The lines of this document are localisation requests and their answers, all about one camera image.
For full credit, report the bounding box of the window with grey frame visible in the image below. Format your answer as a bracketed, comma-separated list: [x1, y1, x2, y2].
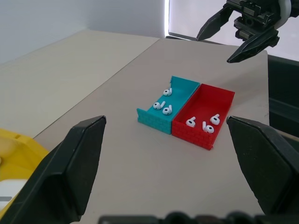
[163, 0, 236, 45]

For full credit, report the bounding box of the yellow plastic bin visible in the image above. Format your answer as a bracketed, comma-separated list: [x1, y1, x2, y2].
[0, 127, 50, 224]

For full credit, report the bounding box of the black base platform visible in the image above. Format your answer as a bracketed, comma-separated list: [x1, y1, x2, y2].
[267, 54, 299, 140]

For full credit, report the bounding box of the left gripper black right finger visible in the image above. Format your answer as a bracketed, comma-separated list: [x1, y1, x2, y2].
[226, 115, 299, 216]

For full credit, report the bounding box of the red brick-pattern tray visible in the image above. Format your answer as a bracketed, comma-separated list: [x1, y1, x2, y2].
[171, 83, 235, 150]

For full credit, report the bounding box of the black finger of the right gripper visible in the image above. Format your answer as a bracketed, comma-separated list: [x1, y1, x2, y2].
[196, 5, 235, 42]
[226, 28, 280, 64]

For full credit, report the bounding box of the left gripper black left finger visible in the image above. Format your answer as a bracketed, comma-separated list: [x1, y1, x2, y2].
[0, 115, 107, 224]

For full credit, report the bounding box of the teal brick-pattern tray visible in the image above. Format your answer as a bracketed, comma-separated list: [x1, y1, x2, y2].
[136, 75, 201, 136]

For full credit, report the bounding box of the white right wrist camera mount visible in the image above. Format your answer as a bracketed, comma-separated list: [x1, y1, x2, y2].
[275, 0, 293, 30]

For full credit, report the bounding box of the white label with grey stripe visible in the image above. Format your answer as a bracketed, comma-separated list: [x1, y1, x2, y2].
[0, 179, 28, 210]

